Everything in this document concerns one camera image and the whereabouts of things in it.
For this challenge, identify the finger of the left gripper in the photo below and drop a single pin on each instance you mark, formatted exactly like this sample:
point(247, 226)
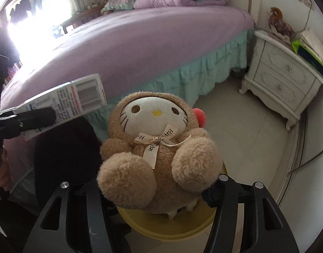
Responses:
point(12, 124)

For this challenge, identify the pink bed with sheet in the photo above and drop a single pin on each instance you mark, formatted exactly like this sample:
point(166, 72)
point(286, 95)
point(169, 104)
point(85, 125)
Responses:
point(180, 50)

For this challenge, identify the yellow trash bin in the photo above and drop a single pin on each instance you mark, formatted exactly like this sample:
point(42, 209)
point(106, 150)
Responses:
point(184, 226)

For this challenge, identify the pink pillow with teal frill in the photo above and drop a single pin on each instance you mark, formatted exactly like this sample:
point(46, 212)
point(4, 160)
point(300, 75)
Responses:
point(117, 5)

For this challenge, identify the grey blue cardboard box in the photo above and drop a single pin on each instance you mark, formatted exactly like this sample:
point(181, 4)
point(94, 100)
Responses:
point(41, 103)

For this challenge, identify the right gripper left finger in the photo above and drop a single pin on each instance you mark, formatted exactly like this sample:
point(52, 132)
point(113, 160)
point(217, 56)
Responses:
point(71, 221)

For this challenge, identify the wooden desk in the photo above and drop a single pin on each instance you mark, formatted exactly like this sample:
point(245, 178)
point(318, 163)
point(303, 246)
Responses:
point(83, 17)

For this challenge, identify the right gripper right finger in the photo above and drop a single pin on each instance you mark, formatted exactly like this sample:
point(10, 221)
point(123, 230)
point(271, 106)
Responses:
point(265, 228)

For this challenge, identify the tan kitty plush toy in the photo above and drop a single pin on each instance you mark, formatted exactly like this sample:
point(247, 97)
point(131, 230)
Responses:
point(157, 157)

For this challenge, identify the person's left hand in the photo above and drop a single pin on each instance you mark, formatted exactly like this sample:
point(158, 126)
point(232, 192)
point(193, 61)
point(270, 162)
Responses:
point(5, 177)

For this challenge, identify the brown doll on nightstand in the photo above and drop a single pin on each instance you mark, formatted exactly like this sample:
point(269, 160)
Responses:
point(278, 27)

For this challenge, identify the stack of books and papers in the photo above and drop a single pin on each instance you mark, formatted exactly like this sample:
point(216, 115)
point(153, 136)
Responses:
point(309, 47)

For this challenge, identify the white ornate nightstand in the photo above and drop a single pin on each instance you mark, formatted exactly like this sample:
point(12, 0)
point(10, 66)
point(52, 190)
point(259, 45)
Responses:
point(282, 80)

